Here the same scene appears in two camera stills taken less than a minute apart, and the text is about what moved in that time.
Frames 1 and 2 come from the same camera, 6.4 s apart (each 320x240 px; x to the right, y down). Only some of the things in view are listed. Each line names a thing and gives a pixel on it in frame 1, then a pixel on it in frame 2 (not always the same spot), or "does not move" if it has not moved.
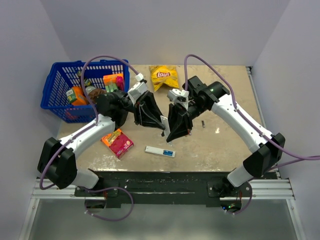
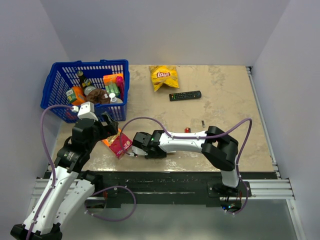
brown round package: [95, 92] does not move
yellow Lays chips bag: [166, 74] does not move
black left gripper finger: [153, 102] to [110, 127]
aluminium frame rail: [272, 189] does not move
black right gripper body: [195, 109] to [150, 155]
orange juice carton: [75, 96] does not move
